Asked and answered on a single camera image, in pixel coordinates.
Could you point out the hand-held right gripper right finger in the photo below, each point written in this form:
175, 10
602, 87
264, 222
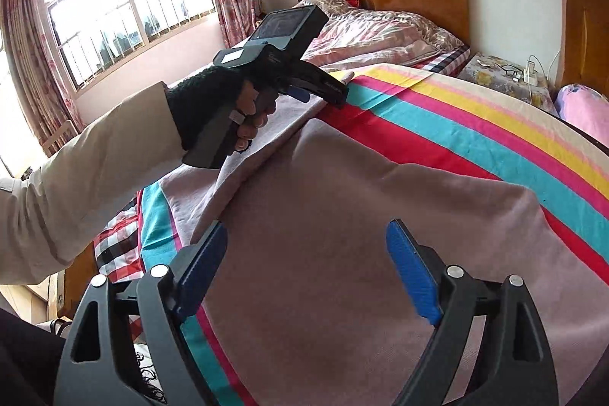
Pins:
411, 275

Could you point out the pink floral quilt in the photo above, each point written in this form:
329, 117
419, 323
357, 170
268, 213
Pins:
583, 113

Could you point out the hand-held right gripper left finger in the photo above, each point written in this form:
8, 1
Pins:
205, 269

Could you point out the wooden chair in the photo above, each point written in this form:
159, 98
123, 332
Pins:
59, 137

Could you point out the person's dark clothing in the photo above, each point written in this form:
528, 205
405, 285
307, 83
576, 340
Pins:
24, 363

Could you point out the wooden bed frame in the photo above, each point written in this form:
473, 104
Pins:
78, 287

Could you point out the eyeglasses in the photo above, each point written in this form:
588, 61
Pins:
510, 71

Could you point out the pink satin quilt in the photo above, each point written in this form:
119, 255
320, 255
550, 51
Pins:
371, 35

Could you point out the person's left forearm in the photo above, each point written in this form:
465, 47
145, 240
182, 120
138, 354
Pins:
95, 177

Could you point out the striped colourful blanket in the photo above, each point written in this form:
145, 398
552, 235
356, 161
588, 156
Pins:
476, 125

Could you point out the nightstand with floral cloth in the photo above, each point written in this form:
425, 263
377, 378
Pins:
490, 85

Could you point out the person's left hand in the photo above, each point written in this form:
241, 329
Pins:
204, 101

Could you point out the light pink pants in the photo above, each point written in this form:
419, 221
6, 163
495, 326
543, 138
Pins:
333, 220

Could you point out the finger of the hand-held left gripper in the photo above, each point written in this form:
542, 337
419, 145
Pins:
330, 89
299, 94

